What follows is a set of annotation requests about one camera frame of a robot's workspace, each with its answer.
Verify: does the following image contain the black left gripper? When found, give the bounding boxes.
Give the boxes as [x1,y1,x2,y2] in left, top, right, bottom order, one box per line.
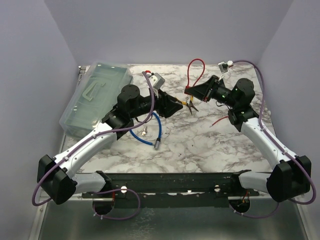
[130,86,183,119]

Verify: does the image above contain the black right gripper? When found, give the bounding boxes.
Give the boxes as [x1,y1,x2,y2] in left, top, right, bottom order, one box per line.
[185,75,238,109]

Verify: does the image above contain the red cable lock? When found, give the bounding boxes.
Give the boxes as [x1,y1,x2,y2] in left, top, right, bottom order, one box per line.
[184,58,230,128]

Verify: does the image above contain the small silver key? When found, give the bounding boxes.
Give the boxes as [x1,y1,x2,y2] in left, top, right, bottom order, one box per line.
[141,126,148,136]

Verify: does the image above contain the blue cable lock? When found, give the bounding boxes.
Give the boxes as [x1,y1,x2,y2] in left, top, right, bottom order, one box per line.
[129,112,163,150]

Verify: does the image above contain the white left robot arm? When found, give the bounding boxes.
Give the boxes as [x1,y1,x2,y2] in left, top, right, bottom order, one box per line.
[37,84,183,205]

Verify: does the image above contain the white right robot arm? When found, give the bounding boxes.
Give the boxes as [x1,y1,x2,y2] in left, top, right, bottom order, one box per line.
[184,75,312,203]

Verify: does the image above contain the clear plastic storage box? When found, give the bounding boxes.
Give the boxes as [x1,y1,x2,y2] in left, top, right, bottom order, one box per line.
[59,62,133,139]

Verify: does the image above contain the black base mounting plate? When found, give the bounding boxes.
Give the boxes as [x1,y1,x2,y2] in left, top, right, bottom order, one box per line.
[82,172,259,208]

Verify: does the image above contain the yellow handled pliers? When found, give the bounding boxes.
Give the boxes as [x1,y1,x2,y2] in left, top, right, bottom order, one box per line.
[175,95,199,115]

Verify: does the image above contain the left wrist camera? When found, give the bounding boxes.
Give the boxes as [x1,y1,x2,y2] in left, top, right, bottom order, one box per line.
[148,72,166,91]

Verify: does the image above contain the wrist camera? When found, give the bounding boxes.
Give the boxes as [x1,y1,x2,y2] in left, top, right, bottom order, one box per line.
[217,60,234,75]
[148,72,166,91]

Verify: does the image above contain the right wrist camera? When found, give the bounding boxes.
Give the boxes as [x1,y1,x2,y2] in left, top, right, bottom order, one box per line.
[217,60,234,75]

